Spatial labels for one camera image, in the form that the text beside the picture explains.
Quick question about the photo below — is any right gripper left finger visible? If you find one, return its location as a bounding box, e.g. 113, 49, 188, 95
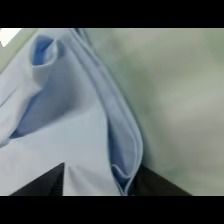
9, 162, 66, 197

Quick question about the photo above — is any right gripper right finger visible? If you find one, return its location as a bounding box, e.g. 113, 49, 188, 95
127, 164, 193, 197

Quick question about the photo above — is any light blue shirt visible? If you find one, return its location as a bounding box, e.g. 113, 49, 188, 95
0, 27, 145, 197

